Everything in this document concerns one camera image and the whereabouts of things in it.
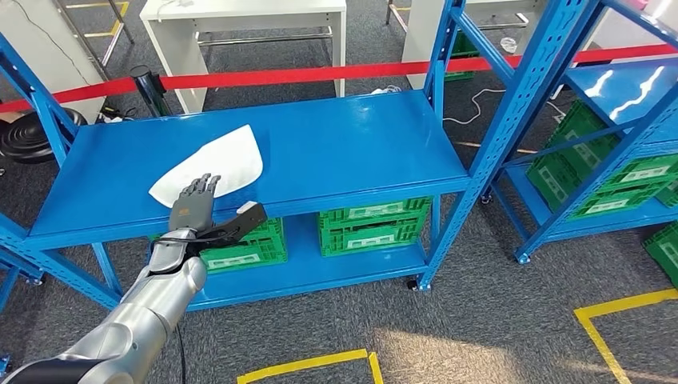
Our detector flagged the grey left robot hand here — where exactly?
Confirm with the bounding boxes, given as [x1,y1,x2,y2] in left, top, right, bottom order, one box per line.
[168,173,222,234]

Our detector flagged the white curved shell part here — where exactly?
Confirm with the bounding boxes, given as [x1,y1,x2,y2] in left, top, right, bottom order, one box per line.
[148,124,265,209]

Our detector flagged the blue metal shelf rack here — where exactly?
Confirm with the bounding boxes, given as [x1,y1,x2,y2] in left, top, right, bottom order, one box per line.
[0,0,586,319]
[479,0,678,265]

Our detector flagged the green plastic crate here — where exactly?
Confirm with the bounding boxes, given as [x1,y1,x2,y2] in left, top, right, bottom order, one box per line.
[150,217,289,274]
[317,197,434,258]
[643,221,678,290]
[525,154,678,222]
[444,30,481,82]
[548,99,678,193]

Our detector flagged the white table with chrome bar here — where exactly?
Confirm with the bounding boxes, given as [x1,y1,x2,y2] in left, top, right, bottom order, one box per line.
[139,0,348,115]

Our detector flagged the short red barrier belt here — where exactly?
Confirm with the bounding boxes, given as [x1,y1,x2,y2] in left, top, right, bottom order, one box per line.
[0,76,139,115]

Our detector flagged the black round ribbed base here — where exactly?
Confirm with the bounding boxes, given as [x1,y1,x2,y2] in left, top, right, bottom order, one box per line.
[0,108,89,166]

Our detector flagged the long red barrier belt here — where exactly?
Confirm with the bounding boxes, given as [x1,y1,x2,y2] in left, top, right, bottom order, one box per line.
[160,43,678,91]

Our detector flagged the pale grey cabinet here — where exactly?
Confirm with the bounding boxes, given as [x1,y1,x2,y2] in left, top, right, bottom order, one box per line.
[0,0,107,124]

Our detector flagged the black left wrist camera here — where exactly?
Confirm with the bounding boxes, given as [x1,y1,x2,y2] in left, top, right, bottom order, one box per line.
[196,201,269,250]

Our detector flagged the black stanchion post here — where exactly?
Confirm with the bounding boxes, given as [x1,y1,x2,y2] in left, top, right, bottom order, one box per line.
[130,64,173,118]

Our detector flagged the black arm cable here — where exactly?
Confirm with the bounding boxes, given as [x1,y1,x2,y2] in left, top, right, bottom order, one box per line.
[150,233,224,384]

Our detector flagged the chrome tube frame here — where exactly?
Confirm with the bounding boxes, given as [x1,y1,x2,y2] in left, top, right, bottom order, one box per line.
[53,0,136,81]

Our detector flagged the white floor cable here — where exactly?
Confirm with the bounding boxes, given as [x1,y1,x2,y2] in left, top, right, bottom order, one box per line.
[442,87,568,126]

